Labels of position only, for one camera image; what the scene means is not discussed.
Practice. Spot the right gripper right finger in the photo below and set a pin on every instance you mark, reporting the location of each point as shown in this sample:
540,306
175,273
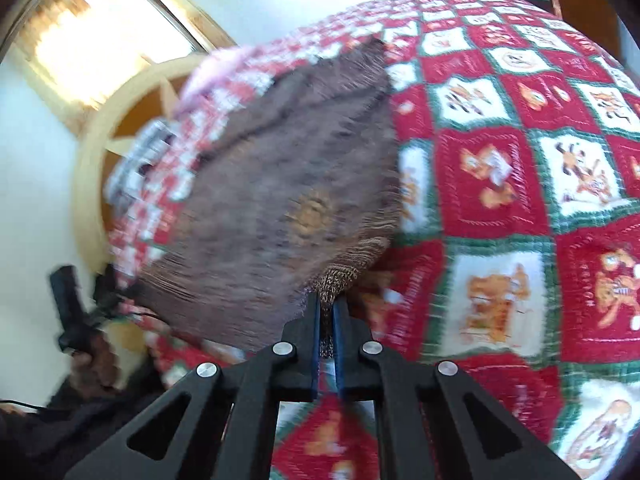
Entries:
434,421

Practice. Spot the brown knitted sweater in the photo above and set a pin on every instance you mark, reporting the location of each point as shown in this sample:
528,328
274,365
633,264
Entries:
300,194

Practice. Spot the left dark sleeve forearm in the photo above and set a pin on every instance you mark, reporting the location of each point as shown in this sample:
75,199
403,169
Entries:
45,444

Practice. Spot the person's left hand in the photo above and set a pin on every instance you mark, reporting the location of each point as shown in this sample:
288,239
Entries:
95,374

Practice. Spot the red patchwork bear blanket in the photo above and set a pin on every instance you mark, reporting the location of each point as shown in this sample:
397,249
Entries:
518,255

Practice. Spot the grey patterned pillow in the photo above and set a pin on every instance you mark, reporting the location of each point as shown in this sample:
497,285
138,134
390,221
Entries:
125,184

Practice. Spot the cream wooden headboard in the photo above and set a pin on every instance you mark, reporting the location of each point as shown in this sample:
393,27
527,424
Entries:
108,136

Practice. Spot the pink folded quilt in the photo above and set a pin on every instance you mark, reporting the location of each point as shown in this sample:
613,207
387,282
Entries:
212,70

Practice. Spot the yellow patterned curtain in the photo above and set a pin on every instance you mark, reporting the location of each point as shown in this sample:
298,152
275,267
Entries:
74,116

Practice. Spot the window with frame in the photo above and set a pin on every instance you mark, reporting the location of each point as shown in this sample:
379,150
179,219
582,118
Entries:
89,48

